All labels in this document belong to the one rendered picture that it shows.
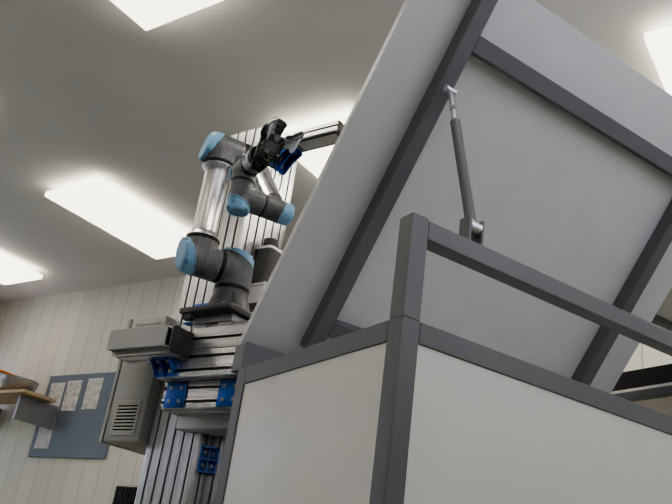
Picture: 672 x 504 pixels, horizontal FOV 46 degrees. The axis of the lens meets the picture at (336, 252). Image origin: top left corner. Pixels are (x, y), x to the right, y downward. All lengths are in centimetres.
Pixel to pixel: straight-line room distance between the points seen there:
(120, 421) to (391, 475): 180
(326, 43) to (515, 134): 233
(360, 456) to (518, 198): 94
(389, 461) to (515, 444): 29
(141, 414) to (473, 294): 134
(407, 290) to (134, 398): 175
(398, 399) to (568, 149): 101
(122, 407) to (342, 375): 163
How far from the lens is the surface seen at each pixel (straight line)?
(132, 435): 290
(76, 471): 774
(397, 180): 182
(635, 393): 256
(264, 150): 234
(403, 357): 133
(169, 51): 454
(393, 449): 129
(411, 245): 140
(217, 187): 273
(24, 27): 477
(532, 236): 213
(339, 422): 143
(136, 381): 298
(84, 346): 823
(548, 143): 207
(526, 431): 151
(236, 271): 264
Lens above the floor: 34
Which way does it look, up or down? 24 degrees up
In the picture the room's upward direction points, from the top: 8 degrees clockwise
